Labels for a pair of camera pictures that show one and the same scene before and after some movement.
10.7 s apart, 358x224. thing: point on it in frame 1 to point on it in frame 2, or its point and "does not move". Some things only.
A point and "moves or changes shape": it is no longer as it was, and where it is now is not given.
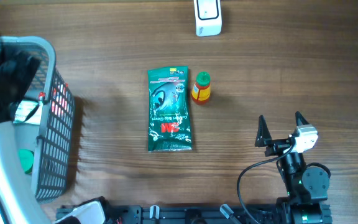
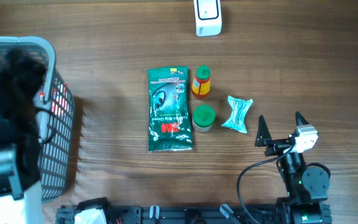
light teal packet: [28, 111] moves or changes shape
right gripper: [263, 133] does not move
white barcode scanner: [208, 17] does not move
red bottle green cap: [201, 90] moves or changes shape
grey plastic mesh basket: [52, 139] does not move
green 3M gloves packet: [169, 109] does not move
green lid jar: [27, 158] moves or changes shape
